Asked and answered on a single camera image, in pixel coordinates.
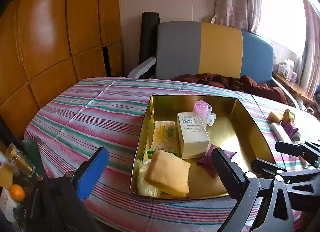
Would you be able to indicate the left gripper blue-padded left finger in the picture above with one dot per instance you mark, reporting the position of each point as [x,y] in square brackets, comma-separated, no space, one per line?
[78,187]

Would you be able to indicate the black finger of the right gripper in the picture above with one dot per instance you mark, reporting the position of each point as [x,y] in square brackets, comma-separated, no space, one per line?
[267,169]

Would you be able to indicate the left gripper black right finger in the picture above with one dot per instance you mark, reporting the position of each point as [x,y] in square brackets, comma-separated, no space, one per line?
[275,212]

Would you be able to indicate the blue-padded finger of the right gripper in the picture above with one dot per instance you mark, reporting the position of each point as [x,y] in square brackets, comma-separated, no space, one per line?
[289,148]

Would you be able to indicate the yellow sponge block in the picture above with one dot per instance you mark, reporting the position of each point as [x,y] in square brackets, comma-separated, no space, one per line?
[168,173]

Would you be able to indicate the white foam block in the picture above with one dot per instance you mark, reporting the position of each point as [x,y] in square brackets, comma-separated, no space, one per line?
[280,133]

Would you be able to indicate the purple candy wrapper on bed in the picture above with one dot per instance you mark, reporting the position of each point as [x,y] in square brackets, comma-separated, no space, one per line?
[289,126]

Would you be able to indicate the yellow sponge piece far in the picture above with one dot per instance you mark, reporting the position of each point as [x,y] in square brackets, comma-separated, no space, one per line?
[274,117]

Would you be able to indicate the striped bed sheet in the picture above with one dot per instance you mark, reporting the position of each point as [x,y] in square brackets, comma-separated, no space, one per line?
[109,112]

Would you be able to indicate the gold metal tin box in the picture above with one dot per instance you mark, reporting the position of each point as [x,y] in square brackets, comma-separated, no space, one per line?
[235,130]

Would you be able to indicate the wooden side shelf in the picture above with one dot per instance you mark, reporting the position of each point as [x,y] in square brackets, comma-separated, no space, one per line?
[294,89]

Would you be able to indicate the glass spice bottle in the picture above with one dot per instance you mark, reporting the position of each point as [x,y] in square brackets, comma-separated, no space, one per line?
[13,154]

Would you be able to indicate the green-wrapped cracker pack in tin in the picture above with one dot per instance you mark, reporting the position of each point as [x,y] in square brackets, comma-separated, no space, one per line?
[165,137]

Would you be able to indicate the orange fruit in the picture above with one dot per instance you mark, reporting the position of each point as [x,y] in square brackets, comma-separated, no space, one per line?
[17,193]

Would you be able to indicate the white boxes on shelf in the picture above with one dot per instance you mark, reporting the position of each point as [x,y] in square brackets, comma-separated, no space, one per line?
[286,69]

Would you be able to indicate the dark red blanket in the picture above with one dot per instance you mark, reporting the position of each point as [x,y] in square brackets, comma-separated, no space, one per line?
[244,84]

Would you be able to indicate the cream cardboard box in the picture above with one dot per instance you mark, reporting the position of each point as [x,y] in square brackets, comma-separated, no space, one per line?
[193,137]

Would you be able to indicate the black rolled mat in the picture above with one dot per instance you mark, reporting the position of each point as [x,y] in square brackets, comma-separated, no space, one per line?
[148,35]

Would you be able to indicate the wooden wardrobe panels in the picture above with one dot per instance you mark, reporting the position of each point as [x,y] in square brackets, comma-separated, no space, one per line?
[48,46]

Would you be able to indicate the grey yellow blue chair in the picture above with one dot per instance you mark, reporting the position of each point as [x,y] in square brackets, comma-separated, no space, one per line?
[189,47]

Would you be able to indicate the floral pink curtain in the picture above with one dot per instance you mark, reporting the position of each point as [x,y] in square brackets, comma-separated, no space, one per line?
[290,26]

